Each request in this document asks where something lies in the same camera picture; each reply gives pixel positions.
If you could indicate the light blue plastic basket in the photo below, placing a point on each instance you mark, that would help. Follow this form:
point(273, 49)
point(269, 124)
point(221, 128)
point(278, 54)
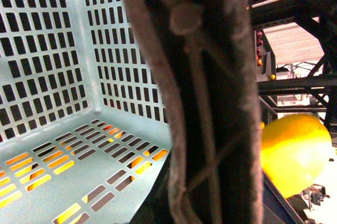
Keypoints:
point(84, 132)

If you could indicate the yellow lemon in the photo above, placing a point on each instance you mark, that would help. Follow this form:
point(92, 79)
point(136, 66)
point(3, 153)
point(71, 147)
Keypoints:
point(295, 150)

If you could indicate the black shelf frame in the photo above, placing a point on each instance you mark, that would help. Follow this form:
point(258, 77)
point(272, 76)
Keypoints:
point(316, 92)

